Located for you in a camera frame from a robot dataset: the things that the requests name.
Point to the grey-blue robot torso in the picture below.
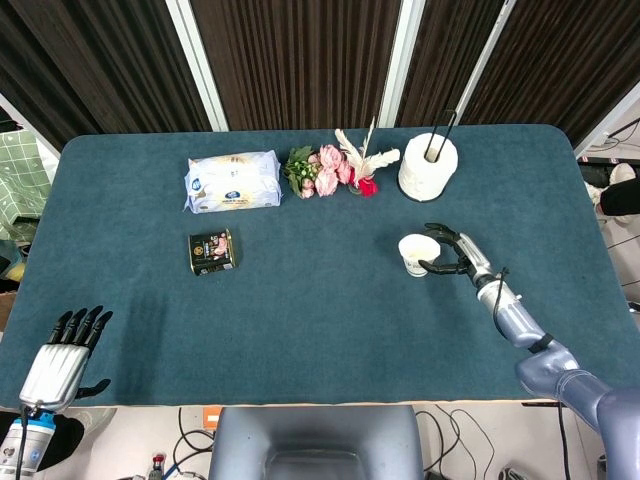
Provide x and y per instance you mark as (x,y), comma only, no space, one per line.
(315,440)

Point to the white paper cup blue stripes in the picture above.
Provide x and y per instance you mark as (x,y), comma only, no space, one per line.
(419,252)

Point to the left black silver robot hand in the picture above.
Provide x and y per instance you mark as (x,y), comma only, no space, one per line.
(55,372)

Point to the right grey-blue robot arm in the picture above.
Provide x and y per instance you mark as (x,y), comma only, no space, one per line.
(560,375)

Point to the white shoe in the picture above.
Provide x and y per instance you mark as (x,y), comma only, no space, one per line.
(621,174)

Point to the white partition post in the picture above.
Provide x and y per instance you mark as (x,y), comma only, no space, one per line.
(197,65)
(485,65)
(400,65)

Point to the white feather shuttlecock red base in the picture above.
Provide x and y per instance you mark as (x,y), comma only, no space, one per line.
(362,162)

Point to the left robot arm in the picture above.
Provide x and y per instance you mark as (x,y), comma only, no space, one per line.
(30,445)

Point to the teal velvet tablecloth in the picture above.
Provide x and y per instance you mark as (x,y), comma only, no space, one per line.
(320,320)

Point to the dark slatted partition panel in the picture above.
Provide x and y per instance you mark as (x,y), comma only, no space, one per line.
(440,55)
(90,65)
(565,65)
(300,60)

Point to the black luncheon meat can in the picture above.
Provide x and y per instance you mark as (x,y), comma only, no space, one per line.
(212,252)

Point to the pink artificial flower bouquet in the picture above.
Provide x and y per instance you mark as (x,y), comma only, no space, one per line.
(325,172)

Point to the white paper towel roll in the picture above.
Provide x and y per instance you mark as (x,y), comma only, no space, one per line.
(425,172)

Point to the pale blue tissue pack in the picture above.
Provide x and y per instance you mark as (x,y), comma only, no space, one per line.
(232,182)

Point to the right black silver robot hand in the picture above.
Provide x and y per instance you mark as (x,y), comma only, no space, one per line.
(472,255)

